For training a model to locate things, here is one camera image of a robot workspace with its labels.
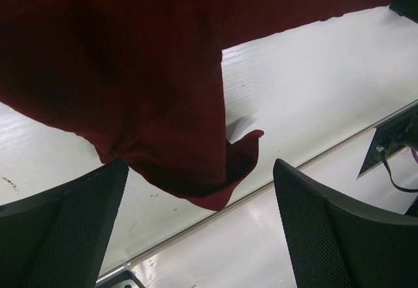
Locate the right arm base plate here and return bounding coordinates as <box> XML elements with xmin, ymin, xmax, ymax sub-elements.
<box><xmin>359</xmin><ymin>103</ymin><xmax>417</xmax><ymax>193</ymax></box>

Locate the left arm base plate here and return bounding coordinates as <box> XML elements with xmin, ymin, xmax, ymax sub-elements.
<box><xmin>95</xmin><ymin>266</ymin><xmax>145</xmax><ymax>288</ymax></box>

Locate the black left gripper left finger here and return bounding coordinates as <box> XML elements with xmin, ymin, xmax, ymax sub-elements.
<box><xmin>1</xmin><ymin>159</ymin><xmax>129</xmax><ymax>287</ymax></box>

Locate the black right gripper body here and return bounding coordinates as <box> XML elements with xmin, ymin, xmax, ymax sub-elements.
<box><xmin>389</xmin><ymin>0</ymin><xmax>418</xmax><ymax>23</ymax></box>

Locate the dark red t shirt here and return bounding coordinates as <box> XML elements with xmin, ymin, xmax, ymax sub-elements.
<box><xmin>1</xmin><ymin>0</ymin><xmax>393</xmax><ymax>211</ymax></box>

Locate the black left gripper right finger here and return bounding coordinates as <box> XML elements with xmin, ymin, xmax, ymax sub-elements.
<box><xmin>273</xmin><ymin>159</ymin><xmax>417</xmax><ymax>287</ymax></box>

